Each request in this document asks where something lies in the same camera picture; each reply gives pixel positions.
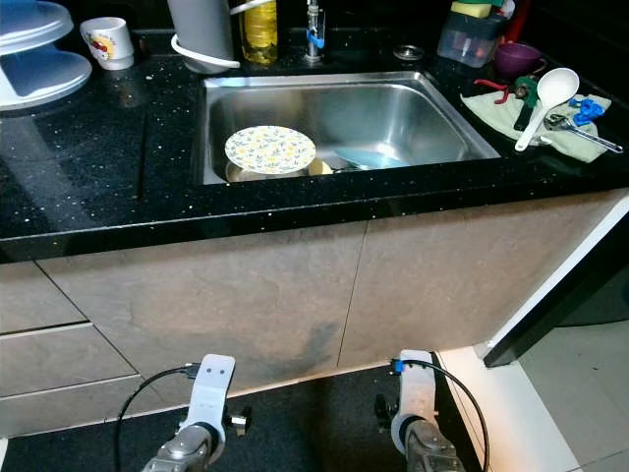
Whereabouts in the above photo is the white base plinth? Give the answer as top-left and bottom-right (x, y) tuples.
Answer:
(437, 344), (551, 472)

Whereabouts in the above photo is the grey water filter cylinder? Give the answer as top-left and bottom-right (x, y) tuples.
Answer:
(167, 0), (237, 62)

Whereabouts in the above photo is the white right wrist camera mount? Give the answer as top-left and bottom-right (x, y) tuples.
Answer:
(390, 351), (438, 453)

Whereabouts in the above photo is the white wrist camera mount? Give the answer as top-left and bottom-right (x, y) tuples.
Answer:
(185, 354), (237, 439)
(390, 351), (438, 453)

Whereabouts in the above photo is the light blue plate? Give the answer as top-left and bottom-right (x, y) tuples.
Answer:
(329, 146), (409, 173)

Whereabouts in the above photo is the stainless steel sink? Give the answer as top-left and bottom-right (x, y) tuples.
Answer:
(201, 71), (502, 186)

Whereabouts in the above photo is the beige cabinet drawer front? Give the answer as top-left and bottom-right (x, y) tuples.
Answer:
(0, 261), (92, 335)
(0, 323), (143, 399)

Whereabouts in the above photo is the blue handled tool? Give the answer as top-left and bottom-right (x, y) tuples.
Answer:
(567, 95), (608, 127)

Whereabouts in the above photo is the silver metal utensil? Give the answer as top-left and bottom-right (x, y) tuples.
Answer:
(543, 112), (625, 155)

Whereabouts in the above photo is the purple cup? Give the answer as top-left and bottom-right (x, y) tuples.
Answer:
(494, 41), (549, 78)

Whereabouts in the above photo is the wide beige cabinet door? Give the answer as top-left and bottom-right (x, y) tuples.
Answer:
(37, 218), (370, 389)

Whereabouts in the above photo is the white plastic ladle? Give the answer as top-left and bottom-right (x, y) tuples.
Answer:
(514, 67), (581, 152)

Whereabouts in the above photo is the yellow green sponge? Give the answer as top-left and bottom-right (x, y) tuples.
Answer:
(450, 0), (507, 21)

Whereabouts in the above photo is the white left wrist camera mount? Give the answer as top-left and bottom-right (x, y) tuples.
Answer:
(185, 354), (237, 439)

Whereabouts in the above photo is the red handled tool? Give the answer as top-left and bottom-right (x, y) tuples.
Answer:
(474, 77), (517, 104)

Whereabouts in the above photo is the chrome faucet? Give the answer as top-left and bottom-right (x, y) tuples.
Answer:
(305, 0), (327, 62)

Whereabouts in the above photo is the black side panel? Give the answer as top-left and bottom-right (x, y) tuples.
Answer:
(485, 211), (629, 370)

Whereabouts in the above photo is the green black handled tool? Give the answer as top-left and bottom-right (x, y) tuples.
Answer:
(511, 76), (542, 132)

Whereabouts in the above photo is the red yellow bottle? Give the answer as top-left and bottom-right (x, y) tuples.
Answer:
(499, 0), (537, 42)

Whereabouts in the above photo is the white printed mug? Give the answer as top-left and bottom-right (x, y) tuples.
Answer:
(81, 17), (135, 71)

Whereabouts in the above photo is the round metal drain cap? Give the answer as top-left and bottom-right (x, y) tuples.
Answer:
(393, 44), (426, 62)

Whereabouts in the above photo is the pale green cloth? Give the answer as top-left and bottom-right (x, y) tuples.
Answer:
(460, 87), (615, 164)

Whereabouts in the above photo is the beige cabinet kickboard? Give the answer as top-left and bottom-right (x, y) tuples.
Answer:
(0, 374), (217, 439)

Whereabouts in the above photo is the clear plastic sponge container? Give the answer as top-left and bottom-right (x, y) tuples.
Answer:
(437, 12), (502, 68)

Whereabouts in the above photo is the white blue tiered rack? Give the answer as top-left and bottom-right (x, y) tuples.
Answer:
(0, 0), (94, 111)

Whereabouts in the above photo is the yellow oil bottle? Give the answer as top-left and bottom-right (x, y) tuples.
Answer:
(241, 0), (278, 67)

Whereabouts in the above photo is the floral plate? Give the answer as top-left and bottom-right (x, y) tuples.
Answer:
(224, 125), (317, 176)

